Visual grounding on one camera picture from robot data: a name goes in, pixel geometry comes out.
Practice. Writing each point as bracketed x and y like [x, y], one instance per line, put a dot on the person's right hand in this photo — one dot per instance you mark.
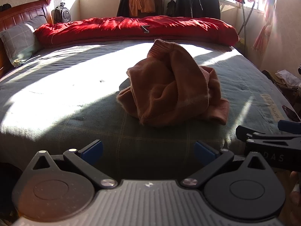
[296, 181]

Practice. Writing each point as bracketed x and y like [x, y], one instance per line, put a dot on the orange garment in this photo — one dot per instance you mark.
[141, 4]

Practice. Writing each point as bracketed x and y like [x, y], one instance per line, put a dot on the dark cloth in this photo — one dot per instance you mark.
[6, 7]

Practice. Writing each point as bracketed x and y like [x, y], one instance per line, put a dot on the dark chair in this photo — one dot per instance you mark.
[122, 7]

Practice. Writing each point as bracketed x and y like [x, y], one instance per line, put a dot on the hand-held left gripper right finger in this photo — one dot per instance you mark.
[204, 153]

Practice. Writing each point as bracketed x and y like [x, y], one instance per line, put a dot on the pile of white clothes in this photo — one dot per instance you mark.
[288, 77]

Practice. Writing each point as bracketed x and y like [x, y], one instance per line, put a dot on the metal clothes rack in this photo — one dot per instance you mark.
[247, 16]

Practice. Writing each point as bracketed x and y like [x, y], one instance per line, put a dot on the red duvet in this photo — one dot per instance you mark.
[105, 28]

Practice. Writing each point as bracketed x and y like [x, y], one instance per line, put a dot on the wooden headboard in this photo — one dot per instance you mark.
[23, 11]

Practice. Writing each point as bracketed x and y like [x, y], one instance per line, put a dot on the orange knit sweater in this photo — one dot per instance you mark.
[164, 87]

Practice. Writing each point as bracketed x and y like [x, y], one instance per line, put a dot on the grey metal tool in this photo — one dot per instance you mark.
[145, 29]

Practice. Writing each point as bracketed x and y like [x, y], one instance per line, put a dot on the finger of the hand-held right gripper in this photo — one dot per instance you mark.
[290, 125]
[270, 139]

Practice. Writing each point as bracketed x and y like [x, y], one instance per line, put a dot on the grey plaid pillow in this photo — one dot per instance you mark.
[18, 42]

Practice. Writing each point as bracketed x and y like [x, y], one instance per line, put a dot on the dark red phone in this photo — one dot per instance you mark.
[291, 113]

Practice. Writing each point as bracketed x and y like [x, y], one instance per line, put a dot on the grey backpack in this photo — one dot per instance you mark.
[62, 13]

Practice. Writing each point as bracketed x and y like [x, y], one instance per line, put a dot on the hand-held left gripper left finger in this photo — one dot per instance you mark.
[93, 151]

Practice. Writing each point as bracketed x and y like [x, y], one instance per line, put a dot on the dark hanging bag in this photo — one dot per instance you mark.
[170, 9]

